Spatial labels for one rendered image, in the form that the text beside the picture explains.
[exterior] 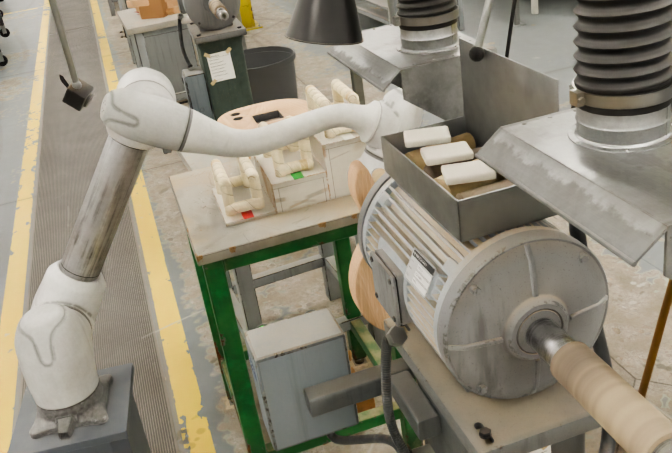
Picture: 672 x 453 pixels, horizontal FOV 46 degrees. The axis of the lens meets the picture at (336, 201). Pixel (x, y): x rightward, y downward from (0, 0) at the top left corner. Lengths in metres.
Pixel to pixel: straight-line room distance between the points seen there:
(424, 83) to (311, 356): 0.49
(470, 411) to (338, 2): 0.68
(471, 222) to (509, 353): 0.19
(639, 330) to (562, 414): 2.13
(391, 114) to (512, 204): 0.81
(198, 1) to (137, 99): 2.00
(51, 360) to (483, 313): 1.16
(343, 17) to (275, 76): 3.31
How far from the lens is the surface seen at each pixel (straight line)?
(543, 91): 1.07
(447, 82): 1.33
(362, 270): 1.57
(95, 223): 2.01
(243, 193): 2.39
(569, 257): 1.09
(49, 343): 1.94
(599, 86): 0.88
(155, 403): 3.20
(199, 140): 1.77
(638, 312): 3.38
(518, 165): 0.91
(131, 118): 1.75
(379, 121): 1.83
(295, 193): 2.23
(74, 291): 2.08
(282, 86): 4.69
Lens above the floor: 1.89
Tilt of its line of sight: 25 degrees down
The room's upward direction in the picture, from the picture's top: 9 degrees counter-clockwise
